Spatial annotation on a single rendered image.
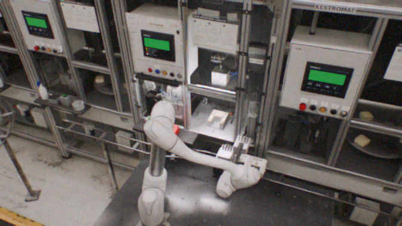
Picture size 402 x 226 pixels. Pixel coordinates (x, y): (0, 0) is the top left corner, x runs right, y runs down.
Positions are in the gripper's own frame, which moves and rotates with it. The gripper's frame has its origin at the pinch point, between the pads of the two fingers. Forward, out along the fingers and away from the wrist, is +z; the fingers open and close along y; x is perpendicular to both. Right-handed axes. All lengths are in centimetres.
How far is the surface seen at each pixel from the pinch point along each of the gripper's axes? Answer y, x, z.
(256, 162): -15.0, -11.6, 5.6
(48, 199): -104, 181, -31
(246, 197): -35.8, -10.4, -11.4
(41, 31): 53, 171, 18
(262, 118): 15.6, -9.6, 19.5
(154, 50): 56, 70, 17
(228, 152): -11.2, 9.0, 4.2
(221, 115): -6.8, 25.9, 38.7
